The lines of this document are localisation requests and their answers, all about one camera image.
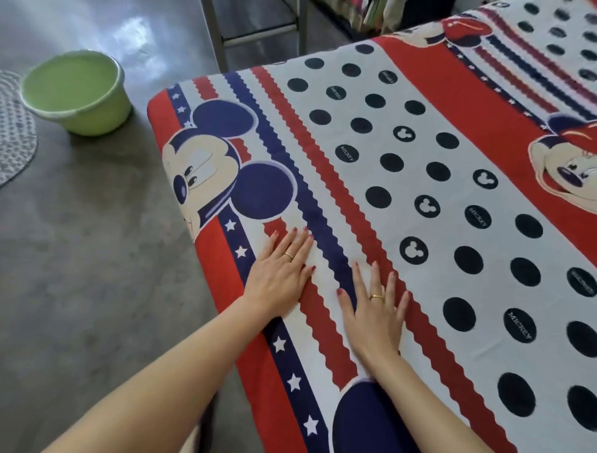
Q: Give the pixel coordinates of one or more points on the green round object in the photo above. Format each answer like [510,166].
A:
[74,93]

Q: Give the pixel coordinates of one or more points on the person's right hand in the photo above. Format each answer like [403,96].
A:
[378,326]

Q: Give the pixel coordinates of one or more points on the cartoon print bed sheet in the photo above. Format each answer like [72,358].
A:
[420,210]

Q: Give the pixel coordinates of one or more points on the pale patterned cloth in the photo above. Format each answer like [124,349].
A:
[373,11]

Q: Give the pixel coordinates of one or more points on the dark blue cloth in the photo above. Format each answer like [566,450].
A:
[431,11]

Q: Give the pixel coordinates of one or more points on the person's left hand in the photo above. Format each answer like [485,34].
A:
[277,280]

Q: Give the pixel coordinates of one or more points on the person's left forearm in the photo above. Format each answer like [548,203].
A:
[177,382]

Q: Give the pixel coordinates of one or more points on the grey metal stand frame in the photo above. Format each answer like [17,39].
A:
[261,32]

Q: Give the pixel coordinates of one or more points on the person's right forearm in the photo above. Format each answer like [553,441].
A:
[429,410]

